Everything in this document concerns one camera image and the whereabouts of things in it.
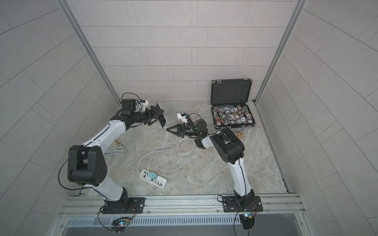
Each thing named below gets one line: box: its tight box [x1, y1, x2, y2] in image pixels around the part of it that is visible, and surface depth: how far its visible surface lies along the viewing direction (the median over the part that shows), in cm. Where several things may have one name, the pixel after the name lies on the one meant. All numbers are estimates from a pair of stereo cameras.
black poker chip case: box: [210, 78, 256, 130], surface depth 107 cm
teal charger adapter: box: [147, 171, 158, 180], surface depth 75 cm
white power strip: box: [139, 169, 167, 189], surface depth 78 cm
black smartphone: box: [156, 112, 167, 128], surface depth 84 cm
